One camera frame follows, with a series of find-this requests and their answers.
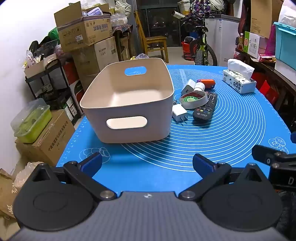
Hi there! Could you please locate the red shopping bag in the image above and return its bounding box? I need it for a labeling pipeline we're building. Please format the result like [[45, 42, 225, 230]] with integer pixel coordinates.
[[251, 72, 279, 105]]

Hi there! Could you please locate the white storage box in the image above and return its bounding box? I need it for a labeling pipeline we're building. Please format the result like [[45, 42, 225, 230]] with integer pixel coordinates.
[[274, 59, 296, 79]]

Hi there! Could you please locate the pack of clear bottles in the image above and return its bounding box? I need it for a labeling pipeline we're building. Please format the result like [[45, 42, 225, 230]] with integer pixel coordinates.
[[110, 13, 129, 27]]

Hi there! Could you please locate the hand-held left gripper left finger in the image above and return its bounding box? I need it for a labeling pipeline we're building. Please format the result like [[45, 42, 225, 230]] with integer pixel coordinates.
[[31, 152, 117, 201]]

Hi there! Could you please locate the white plastic bag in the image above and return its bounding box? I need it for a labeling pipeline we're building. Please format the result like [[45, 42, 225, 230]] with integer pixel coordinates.
[[279, 0, 296, 26]]

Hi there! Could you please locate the pink translucent bag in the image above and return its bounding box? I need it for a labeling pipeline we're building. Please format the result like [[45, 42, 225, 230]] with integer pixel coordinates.
[[259, 24, 277, 56]]

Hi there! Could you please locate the large brown cardboard box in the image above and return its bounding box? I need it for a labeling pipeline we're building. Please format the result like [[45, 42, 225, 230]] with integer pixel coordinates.
[[72, 36, 119, 92]]

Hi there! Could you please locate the printed brown cardboard box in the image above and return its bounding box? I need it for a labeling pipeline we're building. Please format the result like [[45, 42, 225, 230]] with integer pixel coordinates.
[[15, 109, 76, 167]]

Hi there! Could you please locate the beige plastic storage bin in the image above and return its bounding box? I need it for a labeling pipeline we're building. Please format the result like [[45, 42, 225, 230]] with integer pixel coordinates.
[[79, 57, 174, 143]]

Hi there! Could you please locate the green and black bicycle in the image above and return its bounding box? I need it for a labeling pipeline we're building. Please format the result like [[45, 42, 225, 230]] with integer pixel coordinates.
[[171, 10, 218, 66]]

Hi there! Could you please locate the open taped cardboard box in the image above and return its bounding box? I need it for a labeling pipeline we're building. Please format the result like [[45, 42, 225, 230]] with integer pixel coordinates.
[[54, 1, 113, 52]]

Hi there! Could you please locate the grey cloth bag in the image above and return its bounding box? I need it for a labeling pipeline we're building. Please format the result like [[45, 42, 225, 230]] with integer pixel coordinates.
[[115, 1, 132, 18]]

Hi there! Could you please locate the green and white carton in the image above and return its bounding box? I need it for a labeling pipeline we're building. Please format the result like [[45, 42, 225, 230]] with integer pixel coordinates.
[[244, 31, 260, 59]]

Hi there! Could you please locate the beige plastic tray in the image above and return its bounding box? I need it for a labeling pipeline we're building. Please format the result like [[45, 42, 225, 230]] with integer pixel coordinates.
[[24, 53, 58, 79]]

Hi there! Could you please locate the brown paper bag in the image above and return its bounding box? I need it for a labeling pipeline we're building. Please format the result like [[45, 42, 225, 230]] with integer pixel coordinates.
[[0, 168, 18, 218]]

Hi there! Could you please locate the small white charger plug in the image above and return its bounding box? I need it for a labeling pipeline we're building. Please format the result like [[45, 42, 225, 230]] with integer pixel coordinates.
[[171, 103, 188, 123]]

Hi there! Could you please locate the wooden chair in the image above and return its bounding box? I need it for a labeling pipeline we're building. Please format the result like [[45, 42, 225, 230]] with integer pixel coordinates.
[[135, 11, 169, 63]]

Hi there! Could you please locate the purple plastic bag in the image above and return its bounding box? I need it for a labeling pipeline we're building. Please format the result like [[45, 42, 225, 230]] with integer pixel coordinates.
[[82, 7, 103, 17]]

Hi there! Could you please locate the white tissue box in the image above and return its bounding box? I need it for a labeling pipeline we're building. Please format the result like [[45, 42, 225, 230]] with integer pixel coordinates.
[[222, 59, 257, 94]]

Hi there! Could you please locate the teal storage bin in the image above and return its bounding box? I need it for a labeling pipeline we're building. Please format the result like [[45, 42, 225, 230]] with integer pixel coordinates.
[[273, 22, 296, 64]]

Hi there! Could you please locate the black utility cart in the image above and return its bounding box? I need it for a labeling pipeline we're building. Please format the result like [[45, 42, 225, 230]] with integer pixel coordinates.
[[24, 58, 85, 121]]

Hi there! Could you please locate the orange plastic gadget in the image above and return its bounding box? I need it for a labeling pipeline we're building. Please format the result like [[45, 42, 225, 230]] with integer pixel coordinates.
[[196, 79, 216, 89]]

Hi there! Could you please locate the blue silicone baking mat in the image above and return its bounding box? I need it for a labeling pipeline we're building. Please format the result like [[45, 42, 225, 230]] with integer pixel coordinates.
[[56, 64, 292, 195]]

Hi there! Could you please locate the green container with clear lid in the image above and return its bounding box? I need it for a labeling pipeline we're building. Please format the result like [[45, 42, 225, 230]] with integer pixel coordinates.
[[10, 98, 53, 143]]

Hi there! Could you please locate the dark wooden side table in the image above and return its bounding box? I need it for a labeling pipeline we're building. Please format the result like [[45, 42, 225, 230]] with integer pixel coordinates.
[[235, 47, 296, 112]]

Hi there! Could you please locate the white power adapter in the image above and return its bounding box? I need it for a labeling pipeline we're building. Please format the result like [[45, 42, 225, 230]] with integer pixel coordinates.
[[181, 79, 196, 95]]

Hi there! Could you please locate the white pill bottle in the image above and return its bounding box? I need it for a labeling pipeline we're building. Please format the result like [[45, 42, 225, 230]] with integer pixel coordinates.
[[193, 82, 206, 93]]

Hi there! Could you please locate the white tape roll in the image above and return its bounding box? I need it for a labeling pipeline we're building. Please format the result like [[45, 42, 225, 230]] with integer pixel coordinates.
[[180, 91, 208, 109]]

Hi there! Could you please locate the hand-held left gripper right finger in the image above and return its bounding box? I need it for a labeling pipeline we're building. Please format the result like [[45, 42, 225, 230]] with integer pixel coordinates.
[[178, 153, 269, 201]]

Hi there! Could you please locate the white and red appliance box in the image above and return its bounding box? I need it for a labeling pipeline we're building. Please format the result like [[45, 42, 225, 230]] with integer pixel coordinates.
[[69, 80, 87, 116]]

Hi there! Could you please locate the red cardboard box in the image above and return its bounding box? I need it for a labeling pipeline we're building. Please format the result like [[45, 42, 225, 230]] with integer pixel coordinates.
[[62, 61, 77, 85]]

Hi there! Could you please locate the tall flat cardboard box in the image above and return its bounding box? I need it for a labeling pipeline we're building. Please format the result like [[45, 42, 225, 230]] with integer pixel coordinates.
[[250, 0, 284, 39]]

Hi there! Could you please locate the white chest freezer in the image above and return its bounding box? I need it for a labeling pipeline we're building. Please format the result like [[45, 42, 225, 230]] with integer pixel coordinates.
[[205, 14, 241, 67]]

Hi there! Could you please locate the clear bag of grain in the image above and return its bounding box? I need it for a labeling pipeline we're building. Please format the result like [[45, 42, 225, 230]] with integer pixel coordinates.
[[11, 161, 44, 193]]

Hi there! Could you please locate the floral fabric bag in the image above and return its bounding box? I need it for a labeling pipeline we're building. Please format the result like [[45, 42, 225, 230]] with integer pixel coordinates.
[[190, 0, 211, 14]]

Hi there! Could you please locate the red bucket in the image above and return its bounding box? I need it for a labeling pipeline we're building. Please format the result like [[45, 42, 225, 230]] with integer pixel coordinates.
[[181, 41, 197, 61]]

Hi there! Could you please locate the black remote control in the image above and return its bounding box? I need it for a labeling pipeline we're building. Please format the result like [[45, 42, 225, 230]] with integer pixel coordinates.
[[192, 91, 218, 123]]

